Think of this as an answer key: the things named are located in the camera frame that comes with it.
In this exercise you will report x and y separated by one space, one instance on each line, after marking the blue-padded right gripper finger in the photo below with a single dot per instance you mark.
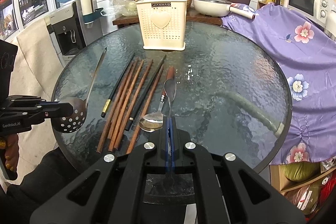
172 143
167 145

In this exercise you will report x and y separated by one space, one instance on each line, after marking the wooden-handled steel spoon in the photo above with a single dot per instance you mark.
154 121

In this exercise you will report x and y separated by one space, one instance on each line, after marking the small steel spoon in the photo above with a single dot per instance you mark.
170 89

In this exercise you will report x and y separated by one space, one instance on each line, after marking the brown wooden chopstick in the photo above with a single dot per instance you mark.
144 111
132 96
104 134
123 97

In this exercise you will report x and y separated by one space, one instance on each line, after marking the steel slotted skimmer ladle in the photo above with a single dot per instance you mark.
71 123

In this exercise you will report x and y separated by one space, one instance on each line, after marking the black chopstick gold tip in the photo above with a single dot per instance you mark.
113 92

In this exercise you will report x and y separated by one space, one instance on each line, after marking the person's left hand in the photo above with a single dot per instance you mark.
9 156

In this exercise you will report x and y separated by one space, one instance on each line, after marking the round glass table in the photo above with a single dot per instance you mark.
231 96

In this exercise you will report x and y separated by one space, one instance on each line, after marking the water dispenser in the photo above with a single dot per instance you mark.
68 32

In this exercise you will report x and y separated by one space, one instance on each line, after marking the cream perforated utensil holder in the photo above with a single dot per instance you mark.
163 24

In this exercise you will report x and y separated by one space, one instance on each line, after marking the wooden sink counter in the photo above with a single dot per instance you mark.
191 16

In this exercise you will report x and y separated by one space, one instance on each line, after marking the clear plastic bag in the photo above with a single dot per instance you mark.
121 7

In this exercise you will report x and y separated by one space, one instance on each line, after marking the paper cup stack holder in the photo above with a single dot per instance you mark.
89 13

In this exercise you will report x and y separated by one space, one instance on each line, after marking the white cooking pot with lid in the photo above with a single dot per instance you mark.
219 8

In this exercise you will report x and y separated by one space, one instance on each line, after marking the purple floral cloth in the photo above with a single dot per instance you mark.
307 57

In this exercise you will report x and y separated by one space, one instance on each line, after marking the white microwave oven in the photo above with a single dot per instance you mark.
315 10

